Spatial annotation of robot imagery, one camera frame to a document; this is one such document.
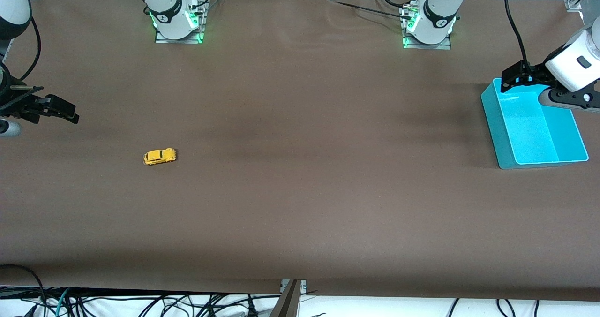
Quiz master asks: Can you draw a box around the black looped floor cable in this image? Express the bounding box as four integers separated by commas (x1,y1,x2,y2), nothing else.
0,264,47,308

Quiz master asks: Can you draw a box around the cyan plastic bin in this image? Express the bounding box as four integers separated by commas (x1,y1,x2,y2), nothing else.
481,77,590,170

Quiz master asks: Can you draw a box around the aluminium profile leg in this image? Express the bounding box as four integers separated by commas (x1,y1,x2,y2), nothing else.
269,280,301,317

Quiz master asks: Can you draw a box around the silver corner bracket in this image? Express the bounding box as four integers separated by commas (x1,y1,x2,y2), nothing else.
280,279,308,294

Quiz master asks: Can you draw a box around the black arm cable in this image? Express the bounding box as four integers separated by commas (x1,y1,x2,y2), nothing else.
18,16,42,82
504,0,532,72

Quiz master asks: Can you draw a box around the teal floor cable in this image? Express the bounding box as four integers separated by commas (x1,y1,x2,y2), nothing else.
55,288,72,317

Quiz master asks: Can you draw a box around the yellow beetle toy car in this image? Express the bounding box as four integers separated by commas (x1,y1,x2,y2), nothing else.
143,148,177,166

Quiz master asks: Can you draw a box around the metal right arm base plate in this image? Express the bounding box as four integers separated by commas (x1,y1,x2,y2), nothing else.
155,0,206,44

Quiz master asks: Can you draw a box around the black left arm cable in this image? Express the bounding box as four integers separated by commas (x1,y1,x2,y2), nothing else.
504,0,532,72

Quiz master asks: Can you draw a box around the long black table cable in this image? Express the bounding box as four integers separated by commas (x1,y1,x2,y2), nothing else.
319,0,413,21

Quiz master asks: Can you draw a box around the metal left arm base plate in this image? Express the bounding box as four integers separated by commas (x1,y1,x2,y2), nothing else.
402,5,452,51

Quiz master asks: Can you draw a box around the brown table cover sheet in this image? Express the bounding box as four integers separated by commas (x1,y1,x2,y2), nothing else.
0,0,600,302

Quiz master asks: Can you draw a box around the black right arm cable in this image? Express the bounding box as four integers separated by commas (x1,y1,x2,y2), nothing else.
18,16,42,82

